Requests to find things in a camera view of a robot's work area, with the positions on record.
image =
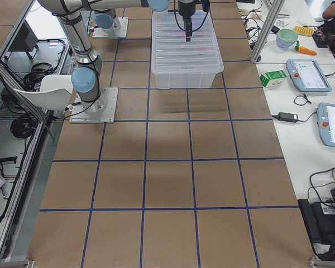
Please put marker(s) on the clear plastic box lid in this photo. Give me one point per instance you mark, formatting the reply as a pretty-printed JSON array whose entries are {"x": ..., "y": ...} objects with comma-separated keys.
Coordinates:
[{"x": 173, "y": 54}]

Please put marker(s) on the green and blue bowl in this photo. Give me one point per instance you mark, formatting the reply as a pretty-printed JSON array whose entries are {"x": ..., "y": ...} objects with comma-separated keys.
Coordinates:
[{"x": 286, "y": 38}]

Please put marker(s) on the upper teach pendant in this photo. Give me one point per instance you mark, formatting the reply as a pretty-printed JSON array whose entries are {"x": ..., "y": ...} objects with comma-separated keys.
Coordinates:
[{"x": 307, "y": 76}]

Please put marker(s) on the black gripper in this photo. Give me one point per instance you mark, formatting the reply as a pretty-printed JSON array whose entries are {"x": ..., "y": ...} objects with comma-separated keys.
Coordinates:
[{"x": 185, "y": 9}]

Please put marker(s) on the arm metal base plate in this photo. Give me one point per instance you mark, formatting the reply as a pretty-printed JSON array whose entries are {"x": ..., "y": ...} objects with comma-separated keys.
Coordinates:
[
  {"x": 100, "y": 33},
  {"x": 103, "y": 110}
]

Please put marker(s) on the black power adapter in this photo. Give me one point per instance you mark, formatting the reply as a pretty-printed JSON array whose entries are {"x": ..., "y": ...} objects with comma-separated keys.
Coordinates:
[{"x": 286, "y": 117}]

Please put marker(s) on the toy carrot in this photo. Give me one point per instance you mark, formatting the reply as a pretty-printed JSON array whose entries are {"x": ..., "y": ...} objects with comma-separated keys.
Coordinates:
[{"x": 304, "y": 50}]

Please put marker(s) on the white plastic chair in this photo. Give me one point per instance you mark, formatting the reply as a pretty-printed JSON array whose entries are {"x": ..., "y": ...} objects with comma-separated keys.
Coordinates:
[{"x": 54, "y": 94}]

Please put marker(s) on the teach pendant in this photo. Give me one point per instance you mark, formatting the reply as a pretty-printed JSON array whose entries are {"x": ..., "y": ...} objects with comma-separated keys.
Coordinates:
[
  {"x": 307, "y": 76},
  {"x": 326, "y": 123}
]

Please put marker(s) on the green white milk carton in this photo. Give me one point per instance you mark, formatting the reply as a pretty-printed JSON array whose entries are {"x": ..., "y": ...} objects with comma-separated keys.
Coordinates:
[{"x": 272, "y": 78}]

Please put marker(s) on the clear plastic storage box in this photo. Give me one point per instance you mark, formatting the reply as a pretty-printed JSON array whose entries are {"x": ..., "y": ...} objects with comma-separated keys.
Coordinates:
[{"x": 183, "y": 80}]

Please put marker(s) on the aluminium frame post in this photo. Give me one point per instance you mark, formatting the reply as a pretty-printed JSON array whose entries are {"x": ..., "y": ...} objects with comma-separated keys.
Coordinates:
[{"x": 266, "y": 28}]

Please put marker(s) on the yellow toy corn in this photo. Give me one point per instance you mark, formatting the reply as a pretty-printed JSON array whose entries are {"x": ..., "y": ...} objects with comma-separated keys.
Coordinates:
[{"x": 304, "y": 31}]

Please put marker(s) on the lower teach pendant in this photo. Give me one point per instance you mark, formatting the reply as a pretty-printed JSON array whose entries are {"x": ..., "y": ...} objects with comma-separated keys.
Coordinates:
[{"x": 326, "y": 123}]

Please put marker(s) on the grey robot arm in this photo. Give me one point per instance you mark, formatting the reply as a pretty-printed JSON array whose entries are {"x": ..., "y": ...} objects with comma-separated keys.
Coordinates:
[
  {"x": 85, "y": 79},
  {"x": 107, "y": 19}
]

